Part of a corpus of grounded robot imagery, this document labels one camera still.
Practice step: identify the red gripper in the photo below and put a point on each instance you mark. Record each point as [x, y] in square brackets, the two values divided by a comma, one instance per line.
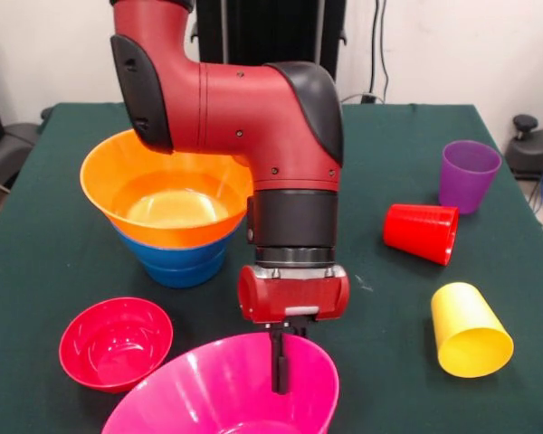
[294, 296]

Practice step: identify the large pink bowl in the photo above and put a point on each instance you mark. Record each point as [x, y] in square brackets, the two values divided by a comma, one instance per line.
[221, 384]

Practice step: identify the large blue bowl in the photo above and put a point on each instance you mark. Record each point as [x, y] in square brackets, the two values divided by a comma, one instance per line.
[185, 257]

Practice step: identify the red cup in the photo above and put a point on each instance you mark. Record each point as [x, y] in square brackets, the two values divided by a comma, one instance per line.
[418, 233]

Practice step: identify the large orange bowl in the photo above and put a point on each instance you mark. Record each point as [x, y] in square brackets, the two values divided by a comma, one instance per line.
[117, 181]

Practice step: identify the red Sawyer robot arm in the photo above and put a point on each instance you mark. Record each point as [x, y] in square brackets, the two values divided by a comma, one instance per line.
[253, 113]

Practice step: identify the ribbed blue bowl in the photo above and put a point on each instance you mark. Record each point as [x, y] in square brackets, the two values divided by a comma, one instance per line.
[181, 278]

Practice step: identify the small crimson bowl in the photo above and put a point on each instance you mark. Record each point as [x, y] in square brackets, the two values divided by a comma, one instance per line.
[115, 346]

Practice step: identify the yellow cup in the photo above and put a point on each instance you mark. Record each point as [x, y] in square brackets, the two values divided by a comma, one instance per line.
[470, 334]

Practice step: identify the purple cup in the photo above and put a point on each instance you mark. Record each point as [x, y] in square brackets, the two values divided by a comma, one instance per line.
[468, 185]

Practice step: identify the dark green tablecloth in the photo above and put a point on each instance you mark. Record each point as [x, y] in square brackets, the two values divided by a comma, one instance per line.
[36, 253]

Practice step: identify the black pedestal leg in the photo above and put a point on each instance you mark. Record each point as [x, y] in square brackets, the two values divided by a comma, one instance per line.
[9, 149]
[534, 149]

